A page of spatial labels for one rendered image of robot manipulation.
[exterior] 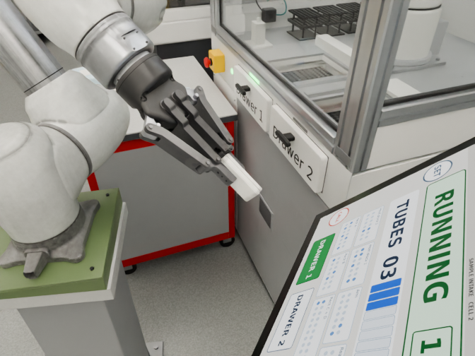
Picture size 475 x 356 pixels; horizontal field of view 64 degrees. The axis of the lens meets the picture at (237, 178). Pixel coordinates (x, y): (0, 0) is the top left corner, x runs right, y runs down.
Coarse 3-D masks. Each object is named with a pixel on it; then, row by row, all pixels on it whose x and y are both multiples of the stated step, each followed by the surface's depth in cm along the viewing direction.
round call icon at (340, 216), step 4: (344, 208) 63; (348, 208) 62; (336, 212) 64; (340, 212) 63; (344, 212) 62; (348, 212) 61; (332, 216) 64; (336, 216) 63; (340, 216) 62; (344, 216) 61; (332, 220) 63; (336, 220) 62; (340, 220) 61; (344, 220) 59; (328, 224) 63; (332, 224) 62; (336, 224) 60; (328, 228) 62
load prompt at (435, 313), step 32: (448, 192) 45; (448, 224) 40; (416, 256) 40; (448, 256) 37; (416, 288) 37; (448, 288) 34; (416, 320) 34; (448, 320) 31; (416, 352) 31; (448, 352) 29
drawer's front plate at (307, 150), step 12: (276, 108) 109; (276, 120) 110; (288, 120) 104; (288, 132) 104; (300, 132) 99; (276, 144) 113; (300, 144) 98; (312, 144) 95; (288, 156) 107; (300, 156) 100; (312, 156) 94; (324, 156) 91; (300, 168) 102; (312, 168) 95; (324, 168) 92; (312, 180) 96
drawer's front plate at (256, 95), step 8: (240, 72) 129; (240, 80) 131; (248, 80) 124; (256, 88) 119; (248, 96) 127; (256, 96) 121; (264, 96) 115; (256, 104) 122; (264, 104) 115; (256, 112) 124; (264, 112) 117; (256, 120) 125; (264, 120) 118; (264, 128) 120
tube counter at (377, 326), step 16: (400, 256) 42; (384, 272) 42; (400, 272) 40; (384, 288) 40; (400, 288) 38; (368, 304) 40; (384, 304) 38; (368, 320) 38; (384, 320) 37; (368, 336) 36; (384, 336) 35; (368, 352) 35; (384, 352) 34
